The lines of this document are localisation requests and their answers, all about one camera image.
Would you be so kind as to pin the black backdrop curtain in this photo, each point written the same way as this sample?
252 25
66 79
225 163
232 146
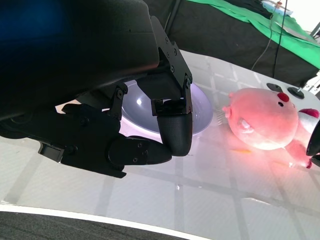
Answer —
212 37

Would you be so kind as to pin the black round fitting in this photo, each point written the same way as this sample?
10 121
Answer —
295 92

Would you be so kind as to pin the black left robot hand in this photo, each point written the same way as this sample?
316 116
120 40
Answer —
75 62

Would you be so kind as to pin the grey flat sheet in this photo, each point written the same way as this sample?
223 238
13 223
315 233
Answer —
293 31

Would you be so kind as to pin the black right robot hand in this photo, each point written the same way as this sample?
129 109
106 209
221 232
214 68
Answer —
314 142

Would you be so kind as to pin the pink plush doll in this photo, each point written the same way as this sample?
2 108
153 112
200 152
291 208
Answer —
262 120

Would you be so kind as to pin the silver metal frame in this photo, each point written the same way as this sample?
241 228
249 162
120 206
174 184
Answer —
312 85

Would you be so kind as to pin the light blue flat box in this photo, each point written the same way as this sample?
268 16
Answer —
275 6

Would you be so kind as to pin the lavender round plate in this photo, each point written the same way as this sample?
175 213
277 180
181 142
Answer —
200 112

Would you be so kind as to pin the black table grommet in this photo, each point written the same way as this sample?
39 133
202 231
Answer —
274 87

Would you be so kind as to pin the green cloth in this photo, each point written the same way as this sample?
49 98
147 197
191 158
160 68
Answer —
262 22

